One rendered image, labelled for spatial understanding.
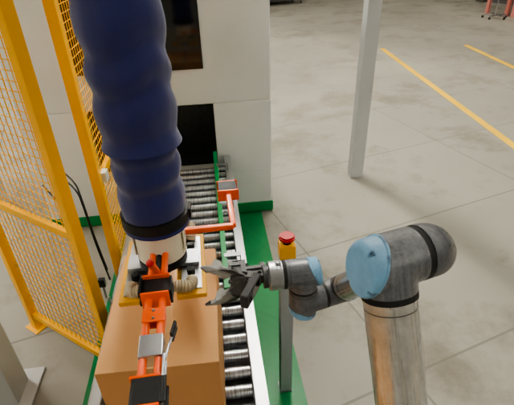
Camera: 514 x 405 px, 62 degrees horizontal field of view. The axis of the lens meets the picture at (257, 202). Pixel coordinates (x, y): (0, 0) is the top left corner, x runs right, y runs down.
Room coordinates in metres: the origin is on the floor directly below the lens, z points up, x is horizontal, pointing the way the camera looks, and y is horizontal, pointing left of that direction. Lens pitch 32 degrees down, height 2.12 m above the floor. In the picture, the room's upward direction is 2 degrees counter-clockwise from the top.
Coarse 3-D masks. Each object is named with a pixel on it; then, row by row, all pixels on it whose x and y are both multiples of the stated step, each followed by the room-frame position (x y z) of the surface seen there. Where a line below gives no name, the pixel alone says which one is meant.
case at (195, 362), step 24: (120, 288) 1.26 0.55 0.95; (216, 288) 1.24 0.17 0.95; (120, 312) 1.13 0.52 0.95; (168, 312) 1.13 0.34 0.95; (192, 312) 1.12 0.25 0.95; (216, 312) 1.12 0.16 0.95; (120, 336) 1.02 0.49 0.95; (168, 336) 1.01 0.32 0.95; (192, 336) 1.01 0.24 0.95; (216, 336) 1.01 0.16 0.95; (120, 360) 0.92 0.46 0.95; (168, 360) 0.91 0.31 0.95; (192, 360) 0.91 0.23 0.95; (216, 360) 0.91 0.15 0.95; (120, 384) 0.88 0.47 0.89; (168, 384) 0.89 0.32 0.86; (192, 384) 0.90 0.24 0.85; (216, 384) 0.90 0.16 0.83
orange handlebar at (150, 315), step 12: (228, 204) 1.40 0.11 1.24; (192, 228) 1.25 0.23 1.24; (204, 228) 1.25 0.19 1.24; (216, 228) 1.25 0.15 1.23; (228, 228) 1.26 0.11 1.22; (144, 312) 0.85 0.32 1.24; (156, 312) 0.85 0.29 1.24; (144, 324) 0.81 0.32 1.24; (156, 324) 0.83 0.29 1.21; (144, 360) 0.69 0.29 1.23; (156, 360) 0.69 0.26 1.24; (144, 372) 0.66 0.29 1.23; (156, 372) 0.66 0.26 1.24
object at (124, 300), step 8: (128, 248) 1.30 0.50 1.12; (128, 256) 1.25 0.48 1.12; (128, 272) 1.15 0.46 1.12; (136, 272) 1.12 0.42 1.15; (144, 272) 1.15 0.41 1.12; (128, 280) 1.11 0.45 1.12; (136, 280) 1.10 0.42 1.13; (120, 296) 1.04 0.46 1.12; (120, 304) 1.01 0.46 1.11; (128, 304) 1.02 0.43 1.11; (136, 304) 1.02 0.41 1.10
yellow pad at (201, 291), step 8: (192, 240) 1.33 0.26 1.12; (200, 240) 1.34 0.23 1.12; (200, 248) 1.28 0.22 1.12; (200, 256) 1.23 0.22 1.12; (200, 264) 1.19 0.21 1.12; (184, 272) 1.14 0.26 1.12; (192, 272) 1.13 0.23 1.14; (200, 272) 1.14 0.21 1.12; (200, 280) 1.10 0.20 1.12; (200, 288) 1.07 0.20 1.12; (184, 296) 1.04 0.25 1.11; (192, 296) 1.04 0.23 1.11; (200, 296) 1.04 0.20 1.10
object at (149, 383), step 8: (136, 376) 0.64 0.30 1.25; (144, 376) 0.64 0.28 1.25; (152, 376) 0.64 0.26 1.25; (160, 376) 0.64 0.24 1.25; (136, 384) 0.62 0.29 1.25; (144, 384) 0.62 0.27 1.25; (152, 384) 0.62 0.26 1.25; (136, 392) 0.60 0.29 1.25; (144, 392) 0.60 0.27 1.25; (152, 392) 0.59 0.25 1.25; (128, 400) 0.58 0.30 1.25; (136, 400) 0.58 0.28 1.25; (144, 400) 0.58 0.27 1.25; (152, 400) 0.57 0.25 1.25
